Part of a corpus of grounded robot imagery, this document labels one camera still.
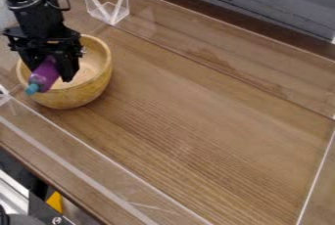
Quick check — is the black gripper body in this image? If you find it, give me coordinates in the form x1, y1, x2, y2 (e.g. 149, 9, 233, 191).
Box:
3, 0, 82, 60

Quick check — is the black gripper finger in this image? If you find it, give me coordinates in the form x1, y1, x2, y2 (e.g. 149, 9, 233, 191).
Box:
20, 52, 45, 70
56, 52, 80, 82

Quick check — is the purple toy eggplant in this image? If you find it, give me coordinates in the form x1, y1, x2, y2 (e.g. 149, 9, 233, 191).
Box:
25, 56, 60, 95

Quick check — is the brown wooden bowl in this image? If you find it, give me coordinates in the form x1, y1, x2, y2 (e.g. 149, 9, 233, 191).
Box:
28, 34, 112, 110

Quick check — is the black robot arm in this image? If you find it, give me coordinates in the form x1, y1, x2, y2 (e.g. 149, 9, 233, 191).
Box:
2, 0, 82, 82

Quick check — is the yellow black device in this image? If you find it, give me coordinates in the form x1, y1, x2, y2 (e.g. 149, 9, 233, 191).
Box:
28, 191, 95, 225

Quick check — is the clear acrylic corner bracket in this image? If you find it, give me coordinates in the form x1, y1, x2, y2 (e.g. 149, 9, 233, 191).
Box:
84, 0, 129, 25

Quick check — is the clear acrylic tray wall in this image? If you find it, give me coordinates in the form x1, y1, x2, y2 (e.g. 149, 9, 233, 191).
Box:
0, 85, 211, 225

